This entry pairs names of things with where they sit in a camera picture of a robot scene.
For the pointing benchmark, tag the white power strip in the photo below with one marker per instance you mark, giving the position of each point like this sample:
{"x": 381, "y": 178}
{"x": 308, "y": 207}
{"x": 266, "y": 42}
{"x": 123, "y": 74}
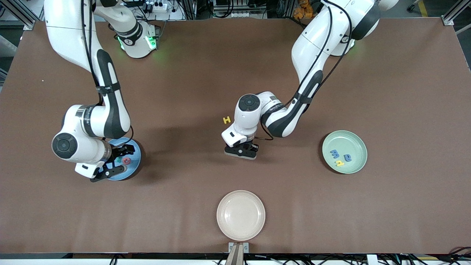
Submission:
{"x": 158, "y": 6}

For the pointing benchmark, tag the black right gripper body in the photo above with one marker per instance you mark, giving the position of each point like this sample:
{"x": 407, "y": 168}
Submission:
{"x": 118, "y": 152}

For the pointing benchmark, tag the beige plate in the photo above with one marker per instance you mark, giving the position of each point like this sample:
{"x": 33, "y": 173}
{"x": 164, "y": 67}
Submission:
{"x": 241, "y": 215}

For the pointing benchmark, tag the blue letter E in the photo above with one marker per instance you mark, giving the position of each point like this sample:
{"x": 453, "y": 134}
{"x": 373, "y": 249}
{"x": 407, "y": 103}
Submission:
{"x": 335, "y": 154}

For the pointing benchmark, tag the yellow lowercase letter h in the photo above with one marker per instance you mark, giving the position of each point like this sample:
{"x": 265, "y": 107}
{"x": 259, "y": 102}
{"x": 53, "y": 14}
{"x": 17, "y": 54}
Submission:
{"x": 339, "y": 163}

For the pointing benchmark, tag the green plate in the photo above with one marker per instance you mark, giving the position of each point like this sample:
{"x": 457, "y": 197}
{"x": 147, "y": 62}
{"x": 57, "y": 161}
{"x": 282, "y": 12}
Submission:
{"x": 353, "y": 143}

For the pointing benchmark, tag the brown table cover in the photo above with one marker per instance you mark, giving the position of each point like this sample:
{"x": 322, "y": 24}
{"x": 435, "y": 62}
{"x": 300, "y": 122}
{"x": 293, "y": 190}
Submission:
{"x": 184, "y": 73}

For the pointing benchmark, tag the background equipment rack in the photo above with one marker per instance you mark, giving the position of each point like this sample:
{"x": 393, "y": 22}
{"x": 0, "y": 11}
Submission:
{"x": 235, "y": 7}

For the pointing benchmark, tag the blue plate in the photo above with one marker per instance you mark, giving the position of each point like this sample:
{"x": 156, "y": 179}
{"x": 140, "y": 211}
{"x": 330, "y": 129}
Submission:
{"x": 135, "y": 163}

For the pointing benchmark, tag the aluminium frame profile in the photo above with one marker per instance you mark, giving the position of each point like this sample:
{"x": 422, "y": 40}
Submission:
{"x": 456, "y": 11}
{"x": 20, "y": 14}

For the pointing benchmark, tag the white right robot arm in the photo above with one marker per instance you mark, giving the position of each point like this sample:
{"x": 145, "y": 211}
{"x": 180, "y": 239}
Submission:
{"x": 110, "y": 121}

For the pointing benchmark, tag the bag of orange items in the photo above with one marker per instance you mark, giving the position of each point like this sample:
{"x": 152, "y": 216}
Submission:
{"x": 302, "y": 10}

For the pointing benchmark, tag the metal mount bracket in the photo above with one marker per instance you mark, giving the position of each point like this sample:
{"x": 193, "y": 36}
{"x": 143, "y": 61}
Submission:
{"x": 238, "y": 250}

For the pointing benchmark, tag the pink letter Q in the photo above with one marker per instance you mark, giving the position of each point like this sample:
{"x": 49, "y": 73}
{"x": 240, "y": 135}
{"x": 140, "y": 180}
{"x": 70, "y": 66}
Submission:
{"x": 127, "y": 161}

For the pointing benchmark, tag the blue lowercase letter a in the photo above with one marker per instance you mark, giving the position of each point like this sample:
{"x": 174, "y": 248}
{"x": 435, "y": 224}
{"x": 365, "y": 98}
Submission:
{"x": 347, "y": 158}

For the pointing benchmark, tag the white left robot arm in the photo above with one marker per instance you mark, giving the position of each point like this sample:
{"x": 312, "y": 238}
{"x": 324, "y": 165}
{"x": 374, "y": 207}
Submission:
{"x": 316, "y": 40}

